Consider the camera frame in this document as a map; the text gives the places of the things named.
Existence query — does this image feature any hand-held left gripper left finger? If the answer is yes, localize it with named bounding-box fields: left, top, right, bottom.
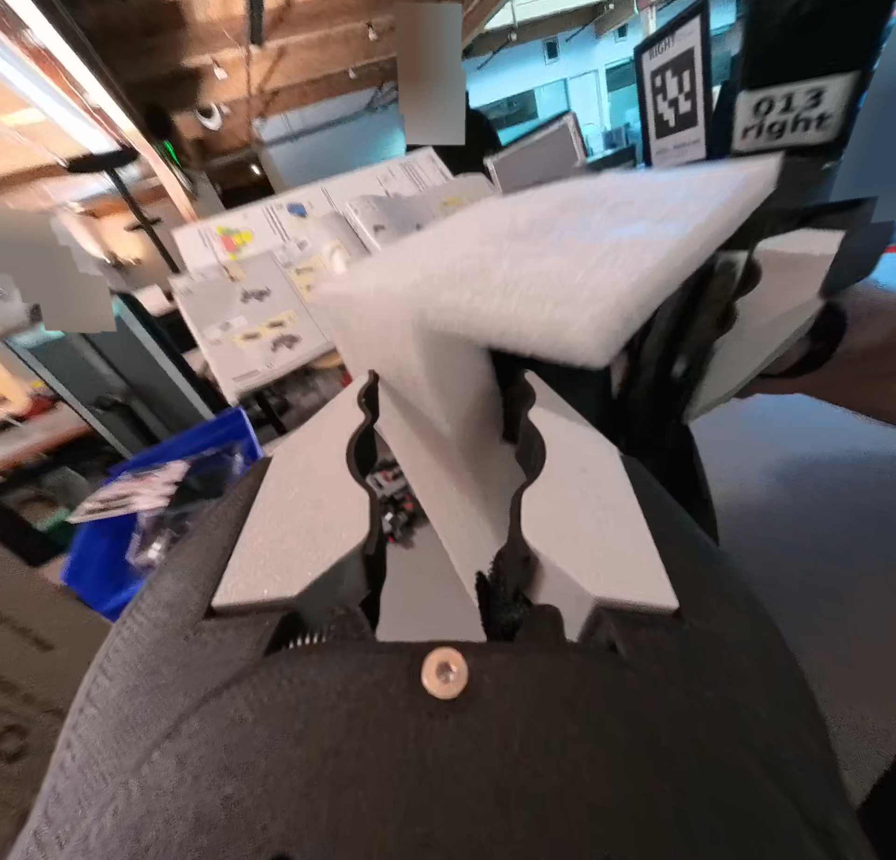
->
left=209, top=370, right=385, bottom=617

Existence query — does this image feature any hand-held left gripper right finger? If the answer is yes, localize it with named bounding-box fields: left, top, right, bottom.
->
left=505, top=370, right=681, bottom=642

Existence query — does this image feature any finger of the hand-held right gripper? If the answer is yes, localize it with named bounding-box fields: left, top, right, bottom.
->
left=685, top=232, right=848, bottom=423

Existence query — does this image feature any black packaged device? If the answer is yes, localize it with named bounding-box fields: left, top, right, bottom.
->
left=591, top=251, right=760, bottom=546

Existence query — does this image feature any white foam base block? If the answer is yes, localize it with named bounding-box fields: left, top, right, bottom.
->
left=325, top=300, right=525, bottom=643

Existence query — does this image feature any white foam lid sheet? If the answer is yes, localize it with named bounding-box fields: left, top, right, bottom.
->
left=316, top=154, right=784, bottom=370

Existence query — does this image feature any person's right forearm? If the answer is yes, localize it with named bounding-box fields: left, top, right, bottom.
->
left=861, top=279, right=896, bottom=428

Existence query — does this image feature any grey lego model body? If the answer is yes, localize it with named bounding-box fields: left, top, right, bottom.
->
left=367, top=457, right=429, bottom=546

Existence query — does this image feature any person's right hand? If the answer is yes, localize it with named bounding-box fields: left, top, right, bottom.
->
left=738, top=279, right=874, bottom=414

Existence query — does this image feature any black white marker sign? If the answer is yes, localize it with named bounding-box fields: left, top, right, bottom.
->
left=633, top=0, right=713, bottom=169

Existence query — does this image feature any white printed sheet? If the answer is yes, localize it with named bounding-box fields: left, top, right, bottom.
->
left=66, top=460, right=195, bottom=526

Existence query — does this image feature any blue plastic bin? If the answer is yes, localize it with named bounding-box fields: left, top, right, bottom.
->
left=59, top=408, right=265, bottom=623

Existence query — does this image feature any open instruction booklet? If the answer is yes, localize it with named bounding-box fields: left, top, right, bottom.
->
left=171, top=174, right=499, bottom=400

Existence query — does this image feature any grey equipment case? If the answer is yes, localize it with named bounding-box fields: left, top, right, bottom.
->
left=7, top=293, right=219, bottom=456

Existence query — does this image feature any grey framed panel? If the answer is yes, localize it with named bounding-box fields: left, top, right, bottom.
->
left=485, top=113, right=590, bottom=194

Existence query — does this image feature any white instruction poster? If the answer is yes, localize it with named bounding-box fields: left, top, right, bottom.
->
left=171, top=147, right=456, bottom=273

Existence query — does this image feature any black pole stand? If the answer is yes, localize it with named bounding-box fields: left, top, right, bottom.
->
left=66, top=149, right=184, bottom=274

